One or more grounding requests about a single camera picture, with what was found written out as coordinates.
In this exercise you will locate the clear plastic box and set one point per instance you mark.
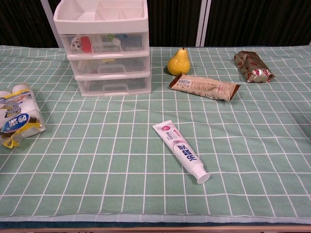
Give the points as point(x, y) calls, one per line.
point(132, 44)

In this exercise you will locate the red plastic cap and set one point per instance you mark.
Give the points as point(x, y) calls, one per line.
point(85, 44)

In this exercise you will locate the white pink toothpaste tube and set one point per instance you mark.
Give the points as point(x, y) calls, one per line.
point(181, 150)

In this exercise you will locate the green checked tablecloth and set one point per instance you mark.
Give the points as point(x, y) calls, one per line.
point(121, 145)

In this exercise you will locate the brown snack bar packet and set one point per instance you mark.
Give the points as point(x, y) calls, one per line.
point(204, 88)

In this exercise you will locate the yellow pear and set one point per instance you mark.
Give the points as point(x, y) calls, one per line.
point(178, 64)

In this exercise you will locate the blue binder clip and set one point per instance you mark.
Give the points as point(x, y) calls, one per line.
point(122, 37)

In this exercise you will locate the mini soccer ball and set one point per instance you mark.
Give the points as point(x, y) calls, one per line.
point(75, 44)

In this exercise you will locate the gold foil cake packet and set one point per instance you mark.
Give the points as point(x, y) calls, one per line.
point(251, 65)

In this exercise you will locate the packaged white bottles pack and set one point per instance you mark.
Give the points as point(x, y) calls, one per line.
point(19, 114)

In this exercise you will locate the white double frame post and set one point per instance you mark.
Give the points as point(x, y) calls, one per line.
point(202, 21)

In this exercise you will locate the white plastic drawer organizer frame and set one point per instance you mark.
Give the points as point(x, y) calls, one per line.
point(102, 23)

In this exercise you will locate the white slim frame post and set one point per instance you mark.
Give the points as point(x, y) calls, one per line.
point(49, 24)

